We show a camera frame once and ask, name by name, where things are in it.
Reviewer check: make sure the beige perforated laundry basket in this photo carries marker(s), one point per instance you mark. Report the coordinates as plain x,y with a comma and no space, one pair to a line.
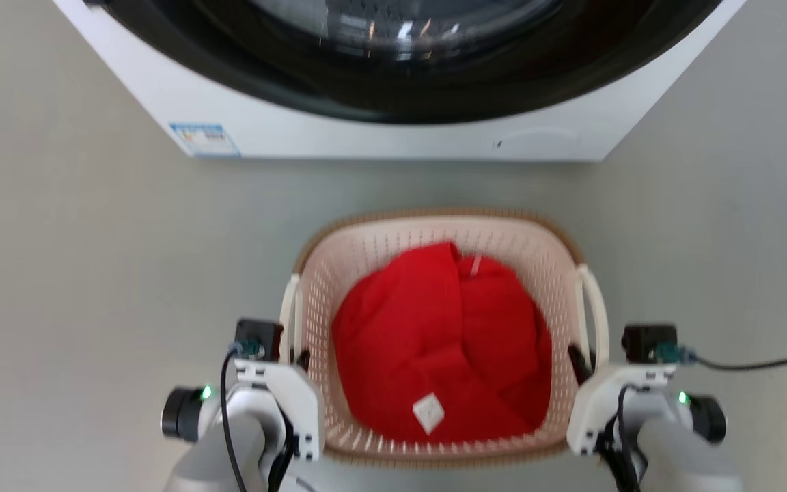
359,266

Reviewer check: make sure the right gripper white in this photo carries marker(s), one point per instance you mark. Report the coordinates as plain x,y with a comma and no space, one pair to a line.
595,403

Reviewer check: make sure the white washing machine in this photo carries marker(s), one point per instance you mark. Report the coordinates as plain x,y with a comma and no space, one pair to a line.
298,130

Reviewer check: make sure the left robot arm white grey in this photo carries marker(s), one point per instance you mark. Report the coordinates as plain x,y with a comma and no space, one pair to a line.
202,451

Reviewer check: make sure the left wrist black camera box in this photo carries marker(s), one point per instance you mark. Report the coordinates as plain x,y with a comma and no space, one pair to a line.
262,336

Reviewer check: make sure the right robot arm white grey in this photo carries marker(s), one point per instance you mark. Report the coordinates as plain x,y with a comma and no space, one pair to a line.
687,451

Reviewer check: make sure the blue white energy label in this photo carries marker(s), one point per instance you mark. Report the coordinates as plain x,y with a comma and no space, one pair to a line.
203,139

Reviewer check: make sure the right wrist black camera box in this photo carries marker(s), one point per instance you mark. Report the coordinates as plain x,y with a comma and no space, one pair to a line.
646,342

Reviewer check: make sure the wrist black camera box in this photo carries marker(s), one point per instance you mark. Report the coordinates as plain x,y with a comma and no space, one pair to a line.
262,336
646,342

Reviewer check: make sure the red garment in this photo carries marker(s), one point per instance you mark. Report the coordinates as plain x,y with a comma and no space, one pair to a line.
421,335

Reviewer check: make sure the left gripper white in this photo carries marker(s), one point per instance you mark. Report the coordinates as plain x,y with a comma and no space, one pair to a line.
294,396

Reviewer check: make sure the white garment care tag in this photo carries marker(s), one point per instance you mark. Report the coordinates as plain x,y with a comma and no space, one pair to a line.
428,413

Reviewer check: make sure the black round washer door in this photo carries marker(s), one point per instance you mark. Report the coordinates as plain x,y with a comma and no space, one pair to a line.
243,61

